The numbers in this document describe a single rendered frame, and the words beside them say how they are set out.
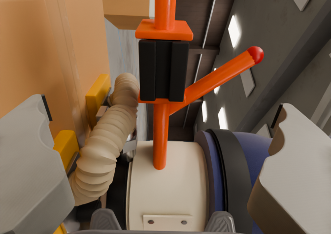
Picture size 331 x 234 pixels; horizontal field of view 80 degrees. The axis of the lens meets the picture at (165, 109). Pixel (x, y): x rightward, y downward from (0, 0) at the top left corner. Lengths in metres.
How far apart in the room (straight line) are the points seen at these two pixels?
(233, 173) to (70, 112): 0.25
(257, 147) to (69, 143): 0.29
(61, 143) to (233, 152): 0.24
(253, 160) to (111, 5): 1.47
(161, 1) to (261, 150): 0.27
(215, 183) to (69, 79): 0.25
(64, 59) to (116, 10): 1.34
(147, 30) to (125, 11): 1.40
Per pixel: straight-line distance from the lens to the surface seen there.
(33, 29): 0.25
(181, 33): 0.21
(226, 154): 0.33
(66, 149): 0.26
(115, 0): 1.64
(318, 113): 3.22
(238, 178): 0.33
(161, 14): 0.22
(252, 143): 0.38
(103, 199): 0.36
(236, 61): 0.27
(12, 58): 0.22
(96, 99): 0.36
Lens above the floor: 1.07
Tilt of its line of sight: 1 degrees up
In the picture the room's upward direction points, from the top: 92 degrees clockwise
